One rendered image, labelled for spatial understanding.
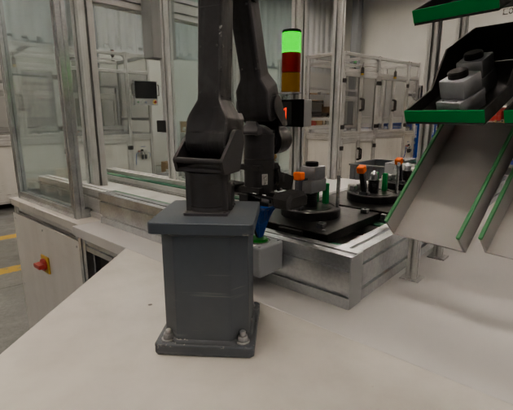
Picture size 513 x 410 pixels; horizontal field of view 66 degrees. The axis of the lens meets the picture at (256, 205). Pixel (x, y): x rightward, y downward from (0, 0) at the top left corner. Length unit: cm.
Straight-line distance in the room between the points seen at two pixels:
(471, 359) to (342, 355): 18
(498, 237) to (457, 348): 19
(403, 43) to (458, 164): 1229
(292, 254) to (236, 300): 24
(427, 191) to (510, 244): 17
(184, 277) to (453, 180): 51
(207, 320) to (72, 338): 23
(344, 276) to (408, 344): 15
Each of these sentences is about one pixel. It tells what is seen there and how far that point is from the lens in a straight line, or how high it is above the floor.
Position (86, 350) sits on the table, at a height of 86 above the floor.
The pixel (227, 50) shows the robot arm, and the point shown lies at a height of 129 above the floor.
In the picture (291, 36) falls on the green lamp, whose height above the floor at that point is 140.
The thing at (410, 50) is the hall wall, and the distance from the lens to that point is 1293.
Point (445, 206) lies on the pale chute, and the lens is 77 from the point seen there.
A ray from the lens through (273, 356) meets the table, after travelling 62.
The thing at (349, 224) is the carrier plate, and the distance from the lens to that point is 88.
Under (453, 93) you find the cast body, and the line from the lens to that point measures 72.
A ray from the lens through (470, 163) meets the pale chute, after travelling 82.
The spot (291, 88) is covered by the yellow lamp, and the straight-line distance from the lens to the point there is 109.
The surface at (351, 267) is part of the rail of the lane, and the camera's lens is 72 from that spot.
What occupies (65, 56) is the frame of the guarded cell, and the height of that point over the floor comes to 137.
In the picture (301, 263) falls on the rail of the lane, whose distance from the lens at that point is 77.
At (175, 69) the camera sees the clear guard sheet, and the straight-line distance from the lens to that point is 152.
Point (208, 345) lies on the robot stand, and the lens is 61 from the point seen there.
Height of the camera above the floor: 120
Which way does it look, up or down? 13 degrees down
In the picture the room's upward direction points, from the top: straight up
